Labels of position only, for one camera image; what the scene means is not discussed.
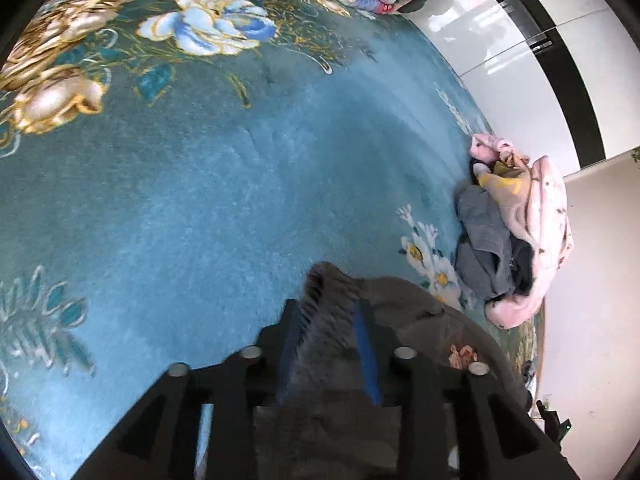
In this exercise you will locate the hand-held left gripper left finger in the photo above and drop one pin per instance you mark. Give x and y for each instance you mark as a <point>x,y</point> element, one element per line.
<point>289,360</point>

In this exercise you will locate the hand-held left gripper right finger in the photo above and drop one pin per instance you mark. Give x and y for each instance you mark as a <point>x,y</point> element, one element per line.
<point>365,355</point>

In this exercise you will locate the grey fuzzy garment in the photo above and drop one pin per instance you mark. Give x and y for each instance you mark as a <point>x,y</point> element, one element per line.
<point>327,305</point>

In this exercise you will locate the grey cotton garment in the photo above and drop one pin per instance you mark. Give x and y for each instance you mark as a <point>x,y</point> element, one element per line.
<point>480,240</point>

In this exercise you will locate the black garment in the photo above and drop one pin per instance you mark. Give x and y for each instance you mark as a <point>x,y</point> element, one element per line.
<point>522,260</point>

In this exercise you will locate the blue floral blanket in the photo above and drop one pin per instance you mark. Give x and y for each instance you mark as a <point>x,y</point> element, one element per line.
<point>200,185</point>

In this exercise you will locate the tan yellow garment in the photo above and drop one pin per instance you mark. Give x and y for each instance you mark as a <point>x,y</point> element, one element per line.
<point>505,187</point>

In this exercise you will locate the pink printed garment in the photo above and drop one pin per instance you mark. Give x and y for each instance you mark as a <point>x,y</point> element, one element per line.
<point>545,200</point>

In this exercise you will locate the colourful printed cloth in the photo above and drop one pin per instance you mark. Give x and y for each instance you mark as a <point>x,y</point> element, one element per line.
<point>385,4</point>

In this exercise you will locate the black door frame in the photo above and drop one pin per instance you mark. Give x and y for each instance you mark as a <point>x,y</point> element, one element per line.
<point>565,60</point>

